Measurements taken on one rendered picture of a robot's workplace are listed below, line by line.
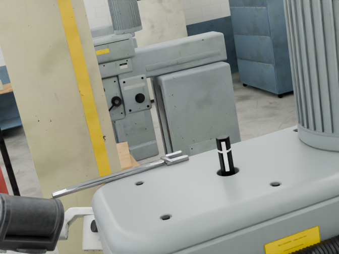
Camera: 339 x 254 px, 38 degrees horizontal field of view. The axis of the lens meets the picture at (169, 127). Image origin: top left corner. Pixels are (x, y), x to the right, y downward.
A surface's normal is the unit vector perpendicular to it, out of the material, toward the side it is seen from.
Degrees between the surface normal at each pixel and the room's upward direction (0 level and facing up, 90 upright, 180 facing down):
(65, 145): 90
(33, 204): 49
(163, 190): 0
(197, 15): 90
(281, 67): 90
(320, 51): 90
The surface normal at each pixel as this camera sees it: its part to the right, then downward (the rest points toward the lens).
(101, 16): 0.31, 0.22
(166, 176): -0.18, -0.94
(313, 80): -0.83, 0.30
